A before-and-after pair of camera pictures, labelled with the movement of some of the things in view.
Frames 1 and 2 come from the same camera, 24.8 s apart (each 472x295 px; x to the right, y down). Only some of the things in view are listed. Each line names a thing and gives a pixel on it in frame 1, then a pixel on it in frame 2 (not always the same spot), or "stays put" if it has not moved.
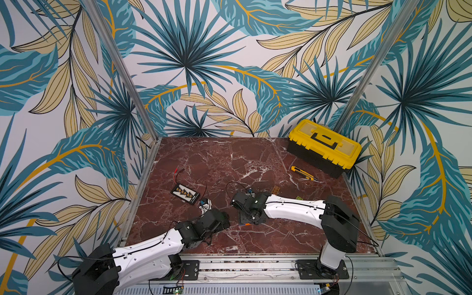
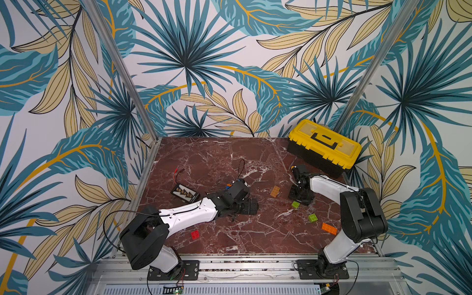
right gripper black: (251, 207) -> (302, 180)
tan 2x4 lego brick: (275, 190) stays put
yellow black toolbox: (328, 152) stays put
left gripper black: (222, 226) -> (247, 209)
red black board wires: (176, 170) stays put
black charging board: (185, 193) stays put
